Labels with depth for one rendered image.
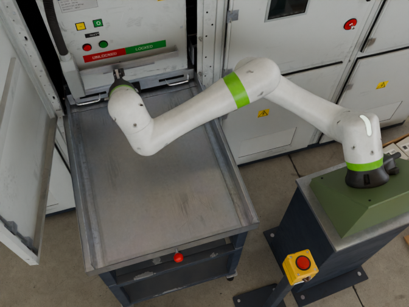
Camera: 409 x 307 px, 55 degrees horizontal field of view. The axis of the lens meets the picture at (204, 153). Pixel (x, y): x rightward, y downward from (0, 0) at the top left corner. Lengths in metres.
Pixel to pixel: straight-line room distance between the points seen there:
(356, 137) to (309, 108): 0.21
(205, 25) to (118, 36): 0.32
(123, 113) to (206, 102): 0.26
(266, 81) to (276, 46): 0.49
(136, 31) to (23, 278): 1.49
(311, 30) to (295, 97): 0.38
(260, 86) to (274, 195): 1.28
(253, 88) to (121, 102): 0.41
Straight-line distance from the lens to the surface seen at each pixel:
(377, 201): 1.40
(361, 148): 1.44
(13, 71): 1.42
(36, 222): 1.54
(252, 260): 2.29
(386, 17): 1.98
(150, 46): 1.61
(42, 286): 2.38
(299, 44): 1.80
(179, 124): 1.26
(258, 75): 1.27
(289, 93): 1.49
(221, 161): 1.54
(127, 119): 1.22
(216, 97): 1.26
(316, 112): 1.53
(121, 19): 1.51
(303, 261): 1.37
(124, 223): 1.45
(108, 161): 1.58
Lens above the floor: 2.17
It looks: 58 degrees down
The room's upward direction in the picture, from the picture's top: 2 degrees clockwise
